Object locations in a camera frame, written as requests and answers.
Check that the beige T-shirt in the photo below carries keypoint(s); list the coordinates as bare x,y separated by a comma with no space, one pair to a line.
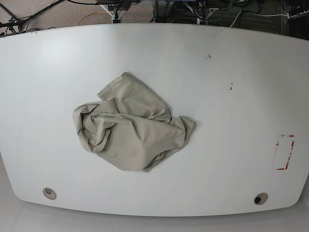
130,126

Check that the red tape rectangle marking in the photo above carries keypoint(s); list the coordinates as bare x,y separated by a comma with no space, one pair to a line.
283,151

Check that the black tripod stand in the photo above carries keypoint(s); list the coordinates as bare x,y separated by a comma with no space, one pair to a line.
15,25

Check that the white power strip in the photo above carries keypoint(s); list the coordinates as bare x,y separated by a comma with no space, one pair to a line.
298,11

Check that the left table cable grommet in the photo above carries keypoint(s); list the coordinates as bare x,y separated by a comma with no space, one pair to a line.
49,193

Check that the table cable grommet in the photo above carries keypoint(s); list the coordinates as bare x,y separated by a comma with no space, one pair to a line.
49,193
260,199

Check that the right table cable grommet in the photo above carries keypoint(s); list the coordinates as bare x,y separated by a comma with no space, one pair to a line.
260,199

